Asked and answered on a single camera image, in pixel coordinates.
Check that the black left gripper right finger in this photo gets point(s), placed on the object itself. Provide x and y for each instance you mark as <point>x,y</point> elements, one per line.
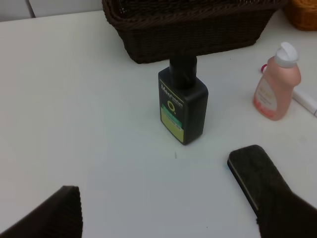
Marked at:
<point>280,212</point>

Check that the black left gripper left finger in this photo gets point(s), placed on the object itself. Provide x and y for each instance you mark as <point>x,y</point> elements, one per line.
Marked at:
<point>59,216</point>

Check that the white marker pink cap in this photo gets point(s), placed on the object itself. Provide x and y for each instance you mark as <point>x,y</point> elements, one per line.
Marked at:
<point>304,100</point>

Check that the pink lotion bottle white cap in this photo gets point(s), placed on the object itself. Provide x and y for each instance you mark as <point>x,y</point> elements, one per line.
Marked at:
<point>286,56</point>

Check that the orange wicker basket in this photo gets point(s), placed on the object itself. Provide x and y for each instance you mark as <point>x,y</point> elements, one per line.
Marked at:
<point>302,14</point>

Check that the dark brown wicker basket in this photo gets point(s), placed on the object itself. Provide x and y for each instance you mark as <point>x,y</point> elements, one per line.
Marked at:
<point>155,30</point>

